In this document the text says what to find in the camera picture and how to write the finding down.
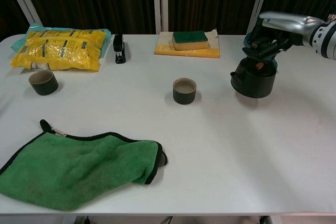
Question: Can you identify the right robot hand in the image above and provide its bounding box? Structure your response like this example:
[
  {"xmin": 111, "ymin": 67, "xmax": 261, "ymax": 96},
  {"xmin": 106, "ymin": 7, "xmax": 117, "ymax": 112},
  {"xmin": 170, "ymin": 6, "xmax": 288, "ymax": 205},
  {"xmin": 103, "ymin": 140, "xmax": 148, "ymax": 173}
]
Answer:
[{"xmin": 241, "ymin": 11, "xmax": 325, "ymax": 59}]

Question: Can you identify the black teapot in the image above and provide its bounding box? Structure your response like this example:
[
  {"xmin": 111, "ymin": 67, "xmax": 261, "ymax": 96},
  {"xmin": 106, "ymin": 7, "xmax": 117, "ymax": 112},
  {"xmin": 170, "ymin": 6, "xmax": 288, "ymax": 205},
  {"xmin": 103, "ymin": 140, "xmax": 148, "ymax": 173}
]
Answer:
[{"xmin": 230, "ymin": 57, "xmax": 277, "ymax": 99}]

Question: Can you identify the green yellow sponge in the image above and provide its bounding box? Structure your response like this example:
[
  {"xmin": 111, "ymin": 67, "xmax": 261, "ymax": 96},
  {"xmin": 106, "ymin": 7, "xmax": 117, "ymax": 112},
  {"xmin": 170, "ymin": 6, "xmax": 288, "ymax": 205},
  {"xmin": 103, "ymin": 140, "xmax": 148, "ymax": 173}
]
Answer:
[{"xmin": 172, "ymin": 31, "xmax": 210, "ymax": 51}]

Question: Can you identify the folded yellow cloth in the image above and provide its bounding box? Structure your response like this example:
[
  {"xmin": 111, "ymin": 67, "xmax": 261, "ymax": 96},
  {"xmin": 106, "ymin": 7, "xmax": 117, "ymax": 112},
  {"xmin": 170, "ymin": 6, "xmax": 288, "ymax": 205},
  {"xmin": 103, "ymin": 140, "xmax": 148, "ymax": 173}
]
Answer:
[{"xmin": 154, "ymin": 27, "xmax": 221, "ymax": 59}]

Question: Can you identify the black stapler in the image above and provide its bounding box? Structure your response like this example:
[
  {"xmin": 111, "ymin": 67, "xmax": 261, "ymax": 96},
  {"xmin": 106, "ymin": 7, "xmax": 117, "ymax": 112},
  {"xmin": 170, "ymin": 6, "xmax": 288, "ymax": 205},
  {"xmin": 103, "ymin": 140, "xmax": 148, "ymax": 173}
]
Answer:
[{"xmin": 113, "ymin": 34, "xmax": 127, "ymax": 65}]

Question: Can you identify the yellow snack bag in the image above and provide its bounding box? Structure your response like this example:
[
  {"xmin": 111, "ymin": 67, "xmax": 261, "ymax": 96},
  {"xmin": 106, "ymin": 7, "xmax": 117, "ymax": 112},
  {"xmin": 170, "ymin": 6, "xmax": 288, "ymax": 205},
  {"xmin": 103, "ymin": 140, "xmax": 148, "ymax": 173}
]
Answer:
[
  {"xmin": 27, "ymin": 28, "xmax": 111, "ymax": 51},
  {"xmin": 9, "ymin": 35, "xmax": 104, "ymax": 73}
]

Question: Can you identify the green microfiber cloth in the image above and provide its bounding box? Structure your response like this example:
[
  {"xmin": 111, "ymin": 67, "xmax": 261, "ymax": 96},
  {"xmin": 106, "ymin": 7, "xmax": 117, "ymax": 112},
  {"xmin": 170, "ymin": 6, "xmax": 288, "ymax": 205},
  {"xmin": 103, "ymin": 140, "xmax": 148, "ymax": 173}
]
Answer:
[{"xmin": 0, "ymin": 119, "xmax": 169, "ymax": 204}]

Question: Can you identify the white partition frame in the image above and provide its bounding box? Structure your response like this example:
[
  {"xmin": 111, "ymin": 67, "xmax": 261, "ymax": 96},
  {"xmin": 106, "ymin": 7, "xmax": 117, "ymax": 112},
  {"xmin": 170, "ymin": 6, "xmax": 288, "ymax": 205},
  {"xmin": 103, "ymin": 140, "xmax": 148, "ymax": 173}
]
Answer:
[
  {"xmin": 4, "ymin": 0, "xmax": 41, "ymax": 29},
  {"xmin": 153, "ymin": 0, "xmax": 169, "ymax": 35},
  {"xmin": 246, "ymin": 0, "xmax": 272, "ymax": 36}
]

